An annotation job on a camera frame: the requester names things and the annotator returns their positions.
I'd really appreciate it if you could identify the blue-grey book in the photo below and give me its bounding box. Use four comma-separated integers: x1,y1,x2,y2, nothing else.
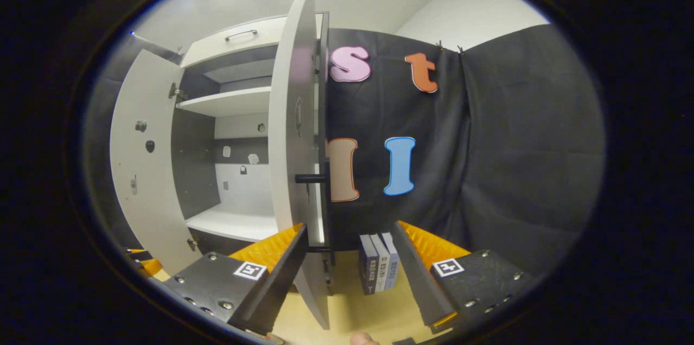
381,232,401,289

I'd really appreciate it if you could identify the white book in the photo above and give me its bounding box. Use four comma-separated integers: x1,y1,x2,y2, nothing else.
370,233,392,292

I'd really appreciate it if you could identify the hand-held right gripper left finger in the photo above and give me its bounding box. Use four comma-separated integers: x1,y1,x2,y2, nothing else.
163,224,309,336

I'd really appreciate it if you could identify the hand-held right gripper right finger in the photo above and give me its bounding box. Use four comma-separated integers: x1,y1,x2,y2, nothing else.
392,220,537,335

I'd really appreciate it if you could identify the black door handle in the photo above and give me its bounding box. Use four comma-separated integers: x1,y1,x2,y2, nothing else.
294,156,332,254

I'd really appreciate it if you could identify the white cabinet door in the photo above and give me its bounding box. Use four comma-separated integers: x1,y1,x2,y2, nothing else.
110,49,201,276
268,0,332,330

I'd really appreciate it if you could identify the white cabinet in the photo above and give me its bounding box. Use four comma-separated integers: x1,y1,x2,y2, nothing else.
171,11,332,259

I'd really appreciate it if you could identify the white cabinet drawer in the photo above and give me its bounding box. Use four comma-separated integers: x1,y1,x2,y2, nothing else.
181,14,288,69

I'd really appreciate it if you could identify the navy book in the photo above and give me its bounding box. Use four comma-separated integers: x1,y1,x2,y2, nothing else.
358,234,380,296

